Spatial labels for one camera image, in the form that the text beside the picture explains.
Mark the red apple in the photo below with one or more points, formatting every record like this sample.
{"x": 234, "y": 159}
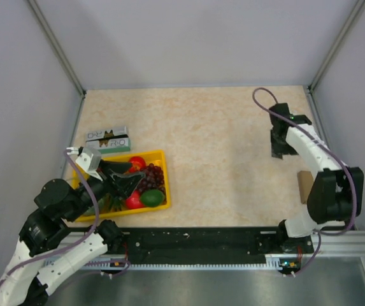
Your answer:
{"x": 137, "y": 164}
{"x": 134, "y": 202}

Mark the right aluminium frame post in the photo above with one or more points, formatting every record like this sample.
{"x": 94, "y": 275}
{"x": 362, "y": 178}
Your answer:
{"x": 340, "y": 39}

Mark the brown cardboard box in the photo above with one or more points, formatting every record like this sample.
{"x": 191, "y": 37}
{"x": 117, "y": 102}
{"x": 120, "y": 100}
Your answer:
{"x": 305, "y": 182}

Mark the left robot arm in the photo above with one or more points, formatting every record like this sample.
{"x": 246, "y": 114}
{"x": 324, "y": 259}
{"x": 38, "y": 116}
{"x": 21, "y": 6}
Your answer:
{"x": 39, "y": 265}

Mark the red apple back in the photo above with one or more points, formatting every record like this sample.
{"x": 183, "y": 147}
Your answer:
{"x": 137, "y": 164}

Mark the green toothpaste box front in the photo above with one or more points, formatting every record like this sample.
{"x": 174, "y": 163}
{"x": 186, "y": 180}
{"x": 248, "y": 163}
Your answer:
{"x": 110, "y": 146}

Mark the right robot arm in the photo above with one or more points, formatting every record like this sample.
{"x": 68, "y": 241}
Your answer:
{"x": 337, "y": 189}

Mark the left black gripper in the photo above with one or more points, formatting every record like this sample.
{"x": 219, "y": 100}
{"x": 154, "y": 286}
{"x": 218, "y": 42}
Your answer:
{"x": 125, "y": 185}

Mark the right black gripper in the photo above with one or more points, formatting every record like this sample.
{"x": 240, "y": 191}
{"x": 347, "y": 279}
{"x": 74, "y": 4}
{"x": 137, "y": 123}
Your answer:
{"x": 278, "y": 152}

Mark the left aluminium frame post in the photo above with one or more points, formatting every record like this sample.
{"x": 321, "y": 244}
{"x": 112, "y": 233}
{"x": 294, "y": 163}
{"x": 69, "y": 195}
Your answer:
{"x": 39, "y": 16}

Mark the aluminium frame post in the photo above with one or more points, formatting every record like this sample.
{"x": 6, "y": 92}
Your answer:
{"x": 340, "y": 39}
{"x": 39, "y": 16}

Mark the green leafy vegetable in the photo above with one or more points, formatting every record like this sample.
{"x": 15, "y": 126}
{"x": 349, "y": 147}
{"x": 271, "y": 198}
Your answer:
{"x": 115, "y": 204}

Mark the green lime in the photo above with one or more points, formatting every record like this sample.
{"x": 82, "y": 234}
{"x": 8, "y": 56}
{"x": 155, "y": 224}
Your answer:
{"x": 152, "y": 198}

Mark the red apple front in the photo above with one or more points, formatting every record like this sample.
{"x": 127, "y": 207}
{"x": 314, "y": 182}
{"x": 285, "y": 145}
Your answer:
{"x": 134, "y": 202}

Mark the yellow plastic tray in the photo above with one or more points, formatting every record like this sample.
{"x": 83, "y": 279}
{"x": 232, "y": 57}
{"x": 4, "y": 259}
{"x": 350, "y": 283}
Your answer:
{"x": 156, "y": 157}

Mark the purple grape bunch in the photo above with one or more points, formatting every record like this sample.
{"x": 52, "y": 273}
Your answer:
{"x": 153, "y": 180}

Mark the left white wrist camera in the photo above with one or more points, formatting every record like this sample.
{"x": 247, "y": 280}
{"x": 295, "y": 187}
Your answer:
{"x": 86, "y": 159}

